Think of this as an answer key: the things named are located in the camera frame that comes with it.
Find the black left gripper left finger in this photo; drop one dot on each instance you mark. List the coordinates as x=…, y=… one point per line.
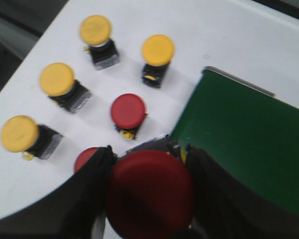
x=70, y=211

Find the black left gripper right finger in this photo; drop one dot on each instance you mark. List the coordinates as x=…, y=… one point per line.
x=226, y=209

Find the green conveyor belt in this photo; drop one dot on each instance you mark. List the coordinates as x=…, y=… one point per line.
x=248, y=132

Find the yellow mushroom push button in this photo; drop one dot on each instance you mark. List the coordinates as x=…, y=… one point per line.
x=96, y=31
x=58, y=81
x=21, y=134
x=157, y=51

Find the red mushroom push button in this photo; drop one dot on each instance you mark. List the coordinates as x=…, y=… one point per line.
x=83, y=157
x=150, y=192
x=128, y=111

